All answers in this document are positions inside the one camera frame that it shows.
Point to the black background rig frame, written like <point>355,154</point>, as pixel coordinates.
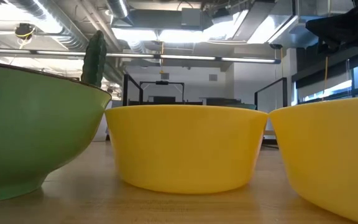
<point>162,82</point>

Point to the red floral bowl green outside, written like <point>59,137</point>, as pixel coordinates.
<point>26,124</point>

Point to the dark background desk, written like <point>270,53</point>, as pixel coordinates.
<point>222,102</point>

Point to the yellow plastic mini bowl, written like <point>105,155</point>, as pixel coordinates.
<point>331,155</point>
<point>185,149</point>

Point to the blue patterned bowl teal outside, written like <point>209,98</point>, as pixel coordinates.
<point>247,107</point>

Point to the grey wall vent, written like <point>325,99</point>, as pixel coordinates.
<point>213,77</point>

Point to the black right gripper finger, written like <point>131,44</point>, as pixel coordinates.
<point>322,29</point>

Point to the round silver air duct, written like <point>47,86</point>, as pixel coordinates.
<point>118,7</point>

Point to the black metal wooden shelf rack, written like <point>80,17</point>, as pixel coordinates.
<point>125,90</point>

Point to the long linear ceiling light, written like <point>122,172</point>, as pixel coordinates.
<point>247,59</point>

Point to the silver spiral air duct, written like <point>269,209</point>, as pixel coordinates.
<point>61,34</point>

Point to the large rectangular silver duct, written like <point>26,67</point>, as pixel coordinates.
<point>278,23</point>

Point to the black ceiling mounted sensor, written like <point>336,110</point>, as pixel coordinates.
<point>275,46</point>

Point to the black aluminium table frame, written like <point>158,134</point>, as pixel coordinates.
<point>269,142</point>

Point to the green cactus plant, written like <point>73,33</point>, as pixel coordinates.
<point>93,59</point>

